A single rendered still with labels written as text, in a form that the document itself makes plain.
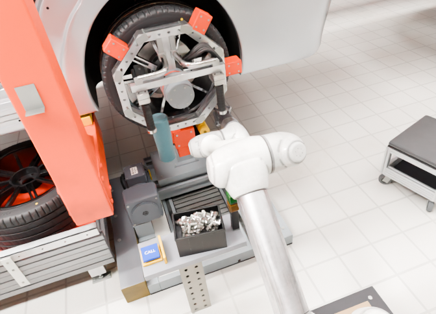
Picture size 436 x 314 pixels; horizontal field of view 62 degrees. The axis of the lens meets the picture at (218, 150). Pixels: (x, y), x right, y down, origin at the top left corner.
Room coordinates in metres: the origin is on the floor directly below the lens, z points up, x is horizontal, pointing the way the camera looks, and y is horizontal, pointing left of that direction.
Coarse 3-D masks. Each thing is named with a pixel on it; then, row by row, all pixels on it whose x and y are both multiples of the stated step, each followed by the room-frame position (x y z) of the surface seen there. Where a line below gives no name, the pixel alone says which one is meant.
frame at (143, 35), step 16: (144, 32) 1.58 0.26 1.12; (160, 32) 1.60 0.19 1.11; (176, 32) 1.61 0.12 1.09; (192, 32) 1.67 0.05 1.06; (128, 48) 1.57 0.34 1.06; (128, 64) 1.55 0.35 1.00; (208, 96) 1.69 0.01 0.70; (128, 112) 1.53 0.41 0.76; (208, 112) 1.64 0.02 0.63; (176, 128) 1.59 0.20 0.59
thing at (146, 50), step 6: (150, 42) 1.79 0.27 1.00; (180, 42) 1.83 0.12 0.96; (144, 48) 1.78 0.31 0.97; (150, 48) 1.79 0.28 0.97; (180, 48) 1.83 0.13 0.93; (186, 48) 1.83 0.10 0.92; (138, 54) 1.77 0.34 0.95; (144, 54) 1.78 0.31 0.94; (150, 54) 1.78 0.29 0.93; (156, 54) 1.79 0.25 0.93; (180, 54) 1.82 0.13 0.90; (150, 60) 1.78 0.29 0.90; (192, 60) 1.84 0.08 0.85; (150, 72) 1.78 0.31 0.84
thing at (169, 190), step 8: (144, 160) 1.88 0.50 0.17; (152, 168) 1.81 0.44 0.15; (152, 176) 1.73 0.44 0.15; (192, 176) 1.67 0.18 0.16; (200, 176) 1.67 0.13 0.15; (168, 184) 1.63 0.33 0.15; (176, 184) 1.63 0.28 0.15; (184, 184) 1.61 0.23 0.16; (192, 184) 1.62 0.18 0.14; (200, 184) 1.63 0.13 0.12; (208, 184) 1.64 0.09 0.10; (160, 192) 1.57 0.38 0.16; (168, 192) 1.58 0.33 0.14; (176, 192) 1.59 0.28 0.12; (184, 192) 1.60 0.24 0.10
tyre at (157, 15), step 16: (144, 0) 1.87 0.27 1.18; (160, 0) 1.84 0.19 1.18; (176, 0) 1.92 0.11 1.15; (128, 16) 1.73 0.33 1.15; (144, 16) 1.67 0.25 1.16; (160, 16) 1.68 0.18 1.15; (176, 16) 1.70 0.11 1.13; (112, 32) 1.70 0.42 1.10; (128, 32) 1.64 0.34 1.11; (208, 32) 1.73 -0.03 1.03; (224, 48) 1.76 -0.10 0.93; (112, 64) 1.62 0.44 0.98; (112, 80) 1.61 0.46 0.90; (112, 96) 1.61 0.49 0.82; (192, 112) 1.70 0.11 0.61
